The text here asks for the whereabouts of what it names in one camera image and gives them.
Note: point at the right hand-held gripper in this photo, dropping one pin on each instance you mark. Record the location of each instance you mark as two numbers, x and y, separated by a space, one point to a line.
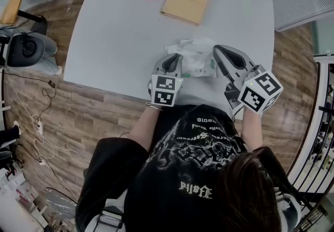
258 92

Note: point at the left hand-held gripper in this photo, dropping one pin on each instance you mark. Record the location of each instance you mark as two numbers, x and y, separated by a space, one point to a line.
164 90

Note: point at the white tissue packet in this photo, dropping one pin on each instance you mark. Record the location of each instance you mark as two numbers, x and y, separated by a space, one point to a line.
195 65

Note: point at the person's left forearm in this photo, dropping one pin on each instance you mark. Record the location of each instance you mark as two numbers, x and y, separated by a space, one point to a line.
146 126

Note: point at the person's right forearm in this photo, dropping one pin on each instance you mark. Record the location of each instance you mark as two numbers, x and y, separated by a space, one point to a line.
251 129

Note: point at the light grey square table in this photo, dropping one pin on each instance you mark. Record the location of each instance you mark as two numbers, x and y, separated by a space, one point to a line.
117 38

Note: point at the person's black printed T-shirt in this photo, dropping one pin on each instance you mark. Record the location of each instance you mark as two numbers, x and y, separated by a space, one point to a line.
182 160

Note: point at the black metal railing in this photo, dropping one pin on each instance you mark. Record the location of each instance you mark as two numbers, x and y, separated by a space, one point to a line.
317 132

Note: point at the white power strip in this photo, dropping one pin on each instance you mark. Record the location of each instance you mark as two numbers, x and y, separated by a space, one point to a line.
41 161
39 125

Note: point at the round wooden table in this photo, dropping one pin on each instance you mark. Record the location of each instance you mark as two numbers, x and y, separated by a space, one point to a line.
11 8

